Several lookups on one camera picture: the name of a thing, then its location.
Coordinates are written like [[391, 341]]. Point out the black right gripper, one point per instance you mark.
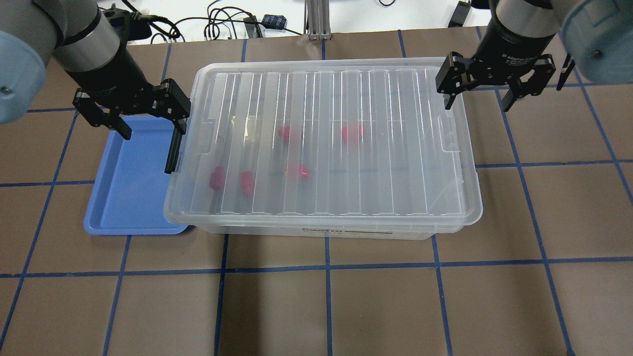
[[514, 55]]

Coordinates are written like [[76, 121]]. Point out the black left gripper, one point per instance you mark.
[[110, 75]]

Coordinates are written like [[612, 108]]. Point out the red block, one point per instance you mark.
[[286, 133], [352, 135], [247, 183], [217, 178], [298, 171]]

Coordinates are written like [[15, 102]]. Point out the clear plastic box lid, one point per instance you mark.
[[413, 169]]

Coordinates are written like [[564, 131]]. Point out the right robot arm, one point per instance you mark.
[[596, 35]]

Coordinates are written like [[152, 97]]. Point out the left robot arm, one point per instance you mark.
[[90, 45]]

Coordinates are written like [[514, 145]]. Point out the blue plastic tray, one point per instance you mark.
[[130, 188]]

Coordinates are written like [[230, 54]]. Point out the clear plastic storage box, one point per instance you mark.
[[326, 232]]

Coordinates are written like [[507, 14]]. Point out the black box latch handle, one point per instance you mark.
[[173, 152]]

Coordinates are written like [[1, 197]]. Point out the aluminium frame post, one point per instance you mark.
[[317, 20]]

